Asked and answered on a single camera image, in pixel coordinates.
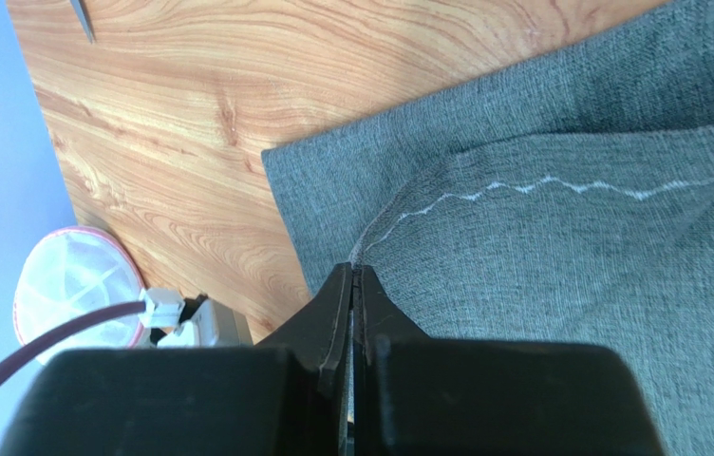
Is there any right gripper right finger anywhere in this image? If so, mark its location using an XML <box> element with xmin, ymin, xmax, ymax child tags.
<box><xmin>352</xmin><ymin>265</ymin><xmax>426</xmax><ymax>455</ymax></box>

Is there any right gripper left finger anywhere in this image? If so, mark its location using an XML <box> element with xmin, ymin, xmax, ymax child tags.
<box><xmin>256</xmin><ymin>263</ymin><xmax>353</xmax><ymax>455</ymax></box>

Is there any grey stitched cloth napkin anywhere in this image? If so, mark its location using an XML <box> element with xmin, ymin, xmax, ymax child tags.
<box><xmin>262</xmin><ymin>1</ymin><xmax>714</xmax><ymax>455</ymax></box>

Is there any white mesh laundry bag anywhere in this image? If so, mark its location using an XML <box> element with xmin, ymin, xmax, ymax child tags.
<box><xmin>12</xmin><ymin>226</ymin><xmax>144</xmax><ymax>346</ymax></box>

